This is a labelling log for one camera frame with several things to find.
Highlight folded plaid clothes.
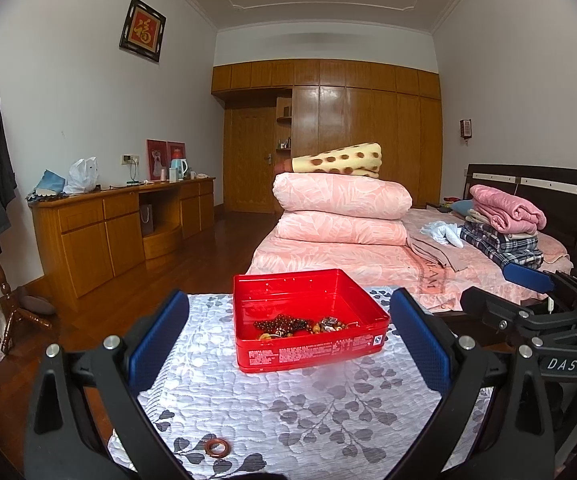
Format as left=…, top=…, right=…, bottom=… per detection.
left=459, top=222, right=545, bottom=270

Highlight bed with pink sheet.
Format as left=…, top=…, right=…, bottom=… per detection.
left=245, top=207, right=574, bottom=311

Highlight beige folded towel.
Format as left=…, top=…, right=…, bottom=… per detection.
left=406, top=234, right=484, bottom=273

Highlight grey slippers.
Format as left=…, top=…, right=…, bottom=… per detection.
left=17, top=294, right=56, bottom=317

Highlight white leaf-patterned quilt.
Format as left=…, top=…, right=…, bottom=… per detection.
left=107, top=285, right=492, bottom=480

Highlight dark wooden headboard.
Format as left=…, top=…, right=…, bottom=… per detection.
left=463, top=163, right=577, bottom=251

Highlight framed red wall picture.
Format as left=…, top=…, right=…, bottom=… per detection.
left=119, top=0, right=167, bottom=64

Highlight small pink folded duvet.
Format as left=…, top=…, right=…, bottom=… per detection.
left=272, top=172, right=413, bottom=220

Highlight large pink folded duvet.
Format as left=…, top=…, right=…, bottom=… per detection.
left=272, top=210, right=409, bottom=247

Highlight folded pink blanket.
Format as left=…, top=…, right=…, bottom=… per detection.
left=469, top=184, right=548, bottom=235

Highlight white plastic bag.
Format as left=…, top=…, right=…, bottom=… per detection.
left=63, top=156, right=100, bottom=194

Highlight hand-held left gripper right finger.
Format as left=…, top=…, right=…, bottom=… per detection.
left=389, top=287, right=557, bottom=480

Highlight long wooden cabinet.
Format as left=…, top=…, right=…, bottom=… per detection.
left=29, top=176, right=216, bottom=299

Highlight wooden wardrobe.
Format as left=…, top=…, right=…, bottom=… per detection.
left=211, top=58, right=443, bottom=211

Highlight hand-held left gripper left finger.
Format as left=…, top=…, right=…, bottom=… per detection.
left=23, top=288, right=192, bottom=480

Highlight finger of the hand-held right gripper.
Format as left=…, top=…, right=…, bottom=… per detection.
left=460, top=287, right=577, bottom=335
left=503, top=262, right=577, bottom=295

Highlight blue cloth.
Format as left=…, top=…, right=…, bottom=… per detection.
left=27, top=169, right=66, bottom=202

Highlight yellow brown-spotted blanket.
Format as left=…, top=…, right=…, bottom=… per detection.
left=277, top=142, right=383, bottom=180

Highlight wooden coat rack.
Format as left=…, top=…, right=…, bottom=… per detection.
left=0, top=42, right=54, bottom=356

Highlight amber bead necklace with pendant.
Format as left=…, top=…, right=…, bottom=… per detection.
left=253, top=313, right=314, bottom=341

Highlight wooden door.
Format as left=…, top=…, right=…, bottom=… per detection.
left=224, top=105, right=276, bottom=213

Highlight red plastic box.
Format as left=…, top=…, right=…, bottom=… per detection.
left=232, top=268, right=391, bottom=374

